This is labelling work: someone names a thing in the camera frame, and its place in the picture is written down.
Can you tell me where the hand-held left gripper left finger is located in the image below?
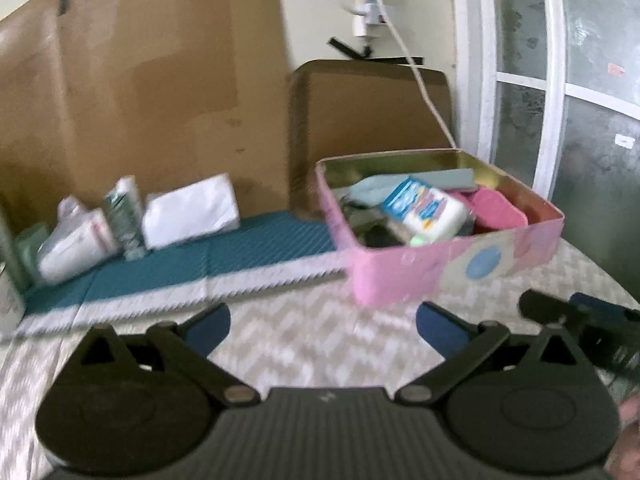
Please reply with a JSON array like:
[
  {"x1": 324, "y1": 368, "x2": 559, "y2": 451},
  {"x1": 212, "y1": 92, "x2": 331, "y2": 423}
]
[{"x1": 75, "y1": 302, "x2": 262, "y2": 406}]

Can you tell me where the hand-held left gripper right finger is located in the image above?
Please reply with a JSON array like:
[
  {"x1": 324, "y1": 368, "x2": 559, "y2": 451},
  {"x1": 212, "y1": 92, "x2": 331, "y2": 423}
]
[{"x1": 395, "y1": 302, "x2": 587, "y2": 406}]

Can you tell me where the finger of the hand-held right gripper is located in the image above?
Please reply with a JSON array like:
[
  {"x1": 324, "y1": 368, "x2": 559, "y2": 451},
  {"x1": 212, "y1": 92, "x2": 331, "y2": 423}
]
[
  {"x1": 569, "y1": 292, "x2": 640, "y2": 325},
  {"x1": 518, "y1": 289, "x2": 640, "y2": 377}
]

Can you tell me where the pink tin box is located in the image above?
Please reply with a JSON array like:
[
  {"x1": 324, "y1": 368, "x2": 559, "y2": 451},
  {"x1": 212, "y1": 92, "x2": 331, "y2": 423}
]
[{"x1": 315, "y1": 148, "x2": 566, "y2": 307}]

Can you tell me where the blue label tissue pack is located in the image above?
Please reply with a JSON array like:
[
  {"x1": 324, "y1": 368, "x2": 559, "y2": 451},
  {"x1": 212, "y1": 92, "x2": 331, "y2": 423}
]
[{"x1": 381, "y1": 177, "x2": 471, "y2": 243}]

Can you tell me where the person's right hand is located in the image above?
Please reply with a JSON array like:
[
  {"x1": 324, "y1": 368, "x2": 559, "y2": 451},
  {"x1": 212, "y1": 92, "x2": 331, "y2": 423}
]
[{"x1": 602, "y1": 392, "x2": 640, "y2": 480}]

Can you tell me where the teal quilted mat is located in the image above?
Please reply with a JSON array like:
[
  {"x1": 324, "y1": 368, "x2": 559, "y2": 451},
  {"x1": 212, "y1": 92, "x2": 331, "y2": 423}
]
[{"x1": 20, "y1": 210, "x2": 347, "y2": 318}]

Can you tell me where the pink sponge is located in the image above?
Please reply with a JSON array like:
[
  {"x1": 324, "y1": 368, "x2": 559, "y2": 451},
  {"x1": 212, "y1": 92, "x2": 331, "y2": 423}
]
[{"x1": 450, "y1": 185, "x2": 530, "y2": 233}]

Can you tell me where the beige chevron tablecloth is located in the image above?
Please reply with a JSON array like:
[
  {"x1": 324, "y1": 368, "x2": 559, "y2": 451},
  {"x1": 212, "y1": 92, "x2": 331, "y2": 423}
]
[{"x1": 0, "y1": 237, "x2": 640, "y2": 480}]

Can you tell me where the white plastic bag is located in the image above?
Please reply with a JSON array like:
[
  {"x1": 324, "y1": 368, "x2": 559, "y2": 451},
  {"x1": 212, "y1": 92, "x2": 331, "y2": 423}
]
[{"x1": 141, "y1": 173, "x2": 241, "y2": 251}]

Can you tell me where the light blue cloth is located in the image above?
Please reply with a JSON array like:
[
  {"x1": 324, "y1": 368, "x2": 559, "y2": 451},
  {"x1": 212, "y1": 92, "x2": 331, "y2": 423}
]
[{"x1": 347, "y1": 176, "x2": 402, "y2": 208}]

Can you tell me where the white red tissue pack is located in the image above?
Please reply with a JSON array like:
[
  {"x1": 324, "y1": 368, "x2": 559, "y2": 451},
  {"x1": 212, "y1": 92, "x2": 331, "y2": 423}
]
[{"x1": 37, "y1": 197, "x2": 121, "y2": 283}]

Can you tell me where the pale green pack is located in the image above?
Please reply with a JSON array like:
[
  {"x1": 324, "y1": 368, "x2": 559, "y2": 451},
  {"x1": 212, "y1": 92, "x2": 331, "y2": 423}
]
[{"x1": 14, "y1": 222, "x2": 51, "y2": 292}]

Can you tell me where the white framed glass door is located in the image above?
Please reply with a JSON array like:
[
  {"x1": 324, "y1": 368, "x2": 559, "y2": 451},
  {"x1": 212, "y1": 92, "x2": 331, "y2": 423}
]
[{"x1": 450, "y1": 0, "x2": 640, "y2": 306}]

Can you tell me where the brown box lid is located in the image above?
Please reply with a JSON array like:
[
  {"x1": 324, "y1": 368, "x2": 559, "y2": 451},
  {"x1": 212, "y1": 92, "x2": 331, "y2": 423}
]
[{"x1": 289, "y1": 59, "x2": 457, "y2": 221}]

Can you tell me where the large cardboard sheet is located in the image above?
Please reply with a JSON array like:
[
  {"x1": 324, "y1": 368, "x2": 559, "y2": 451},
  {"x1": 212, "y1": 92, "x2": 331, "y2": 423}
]
[{"x1": 0, "y1": 0, "x2": 292, "y2": 235}]

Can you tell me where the white power adapter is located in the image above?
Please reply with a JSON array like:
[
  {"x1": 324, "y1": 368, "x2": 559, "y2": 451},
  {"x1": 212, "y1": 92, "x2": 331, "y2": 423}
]
[{"x1": 351, "y1": 2, "x2": 396, "y2": 38}]

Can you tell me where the white cable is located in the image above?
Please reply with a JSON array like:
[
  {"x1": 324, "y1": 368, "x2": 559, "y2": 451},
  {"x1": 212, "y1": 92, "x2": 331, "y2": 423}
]
[{"x1": 370, "y1": 0, "x2": 459, "y2": 151}]

